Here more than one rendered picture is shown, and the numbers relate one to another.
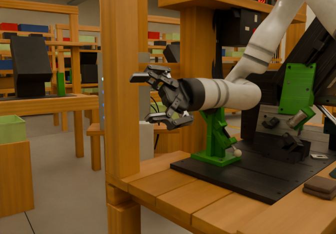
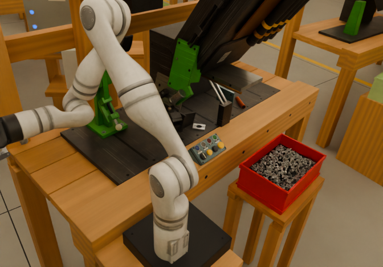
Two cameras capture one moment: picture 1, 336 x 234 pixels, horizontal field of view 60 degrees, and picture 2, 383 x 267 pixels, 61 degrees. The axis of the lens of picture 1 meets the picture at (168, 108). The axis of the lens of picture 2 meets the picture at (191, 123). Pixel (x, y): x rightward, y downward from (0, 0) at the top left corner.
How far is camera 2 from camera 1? 66 cm
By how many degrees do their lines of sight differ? 25
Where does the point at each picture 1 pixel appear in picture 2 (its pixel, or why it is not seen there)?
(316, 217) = (135, 203)
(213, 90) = (32, 126)
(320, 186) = not seen: hidden behind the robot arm
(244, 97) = (72, 121)
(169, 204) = (36, 182)
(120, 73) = not seen: outside the picture
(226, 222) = (70, 204)
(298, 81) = (184, 60)
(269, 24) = (88, 63)
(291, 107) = (176, 83)
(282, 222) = (106, 208)
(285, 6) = not seen: hidden behind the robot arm
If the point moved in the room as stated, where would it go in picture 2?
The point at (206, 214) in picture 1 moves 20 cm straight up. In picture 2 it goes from (60, 194) to (49, 149)
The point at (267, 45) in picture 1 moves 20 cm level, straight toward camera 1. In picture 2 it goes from (85, 82) to (37, 120)
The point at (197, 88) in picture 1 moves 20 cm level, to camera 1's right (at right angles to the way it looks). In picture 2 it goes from (12, 129) to (91, 132)
